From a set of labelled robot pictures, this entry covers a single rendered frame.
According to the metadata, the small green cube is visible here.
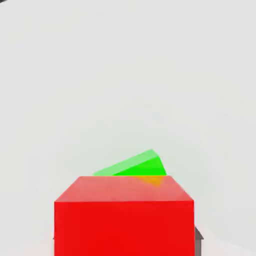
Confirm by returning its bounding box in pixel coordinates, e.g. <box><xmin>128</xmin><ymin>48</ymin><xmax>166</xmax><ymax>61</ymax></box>
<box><xmin>92</xmin><ymin>148</ymin><xmax>167</xmax><ymax>177</ymax></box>

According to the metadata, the small red cube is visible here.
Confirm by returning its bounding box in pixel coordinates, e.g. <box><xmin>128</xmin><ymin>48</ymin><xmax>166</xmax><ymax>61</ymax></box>
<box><xmin>53</xmin><ymin>175</ymin><xmax>195</xmax><ymax>256</ymax></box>

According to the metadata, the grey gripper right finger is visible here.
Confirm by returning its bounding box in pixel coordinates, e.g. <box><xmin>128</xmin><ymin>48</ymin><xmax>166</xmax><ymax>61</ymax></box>
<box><xmin>194</xmin><ymin>226</ymin><xmax>205</xmax><ymax>256</ymax></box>

